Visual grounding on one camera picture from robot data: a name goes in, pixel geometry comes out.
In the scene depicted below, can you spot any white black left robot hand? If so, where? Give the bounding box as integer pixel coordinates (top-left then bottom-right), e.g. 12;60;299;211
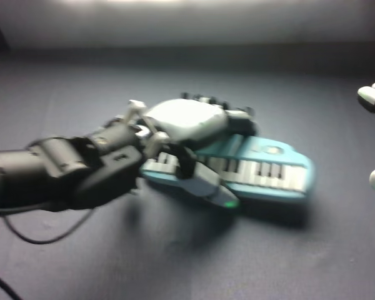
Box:
143;92;259;209

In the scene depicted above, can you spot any teal toy piano keyboard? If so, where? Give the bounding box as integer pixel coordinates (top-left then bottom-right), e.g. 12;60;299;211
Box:
139;132;316;204

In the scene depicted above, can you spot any thin black cable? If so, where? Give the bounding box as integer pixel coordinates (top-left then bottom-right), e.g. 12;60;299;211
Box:
0;268;22;300
0;199;97;246

